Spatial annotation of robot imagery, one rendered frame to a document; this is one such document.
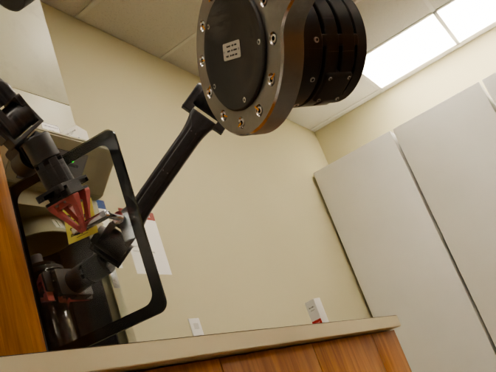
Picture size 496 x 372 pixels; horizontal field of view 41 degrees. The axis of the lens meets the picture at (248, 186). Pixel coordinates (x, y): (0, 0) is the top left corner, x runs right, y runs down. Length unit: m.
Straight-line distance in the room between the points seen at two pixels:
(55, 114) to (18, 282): 0.63
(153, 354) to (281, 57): 0.67
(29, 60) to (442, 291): 2.99
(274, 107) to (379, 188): 3.65
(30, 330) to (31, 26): 0.98
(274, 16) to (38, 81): 1.23
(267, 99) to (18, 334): 0.79
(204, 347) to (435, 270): 2.99
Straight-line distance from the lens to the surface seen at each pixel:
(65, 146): 1.62
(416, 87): 4.90
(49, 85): 1.90
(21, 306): 1.34
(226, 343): 1.40
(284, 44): 0.70
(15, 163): 1.39
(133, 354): 1.17
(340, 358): 1.93
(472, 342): 4.17
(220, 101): 0.81
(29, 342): 1.33
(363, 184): 4.39
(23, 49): 1.92
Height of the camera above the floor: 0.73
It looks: 20 degrees up
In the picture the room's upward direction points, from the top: 21 degrees counter-clockwise
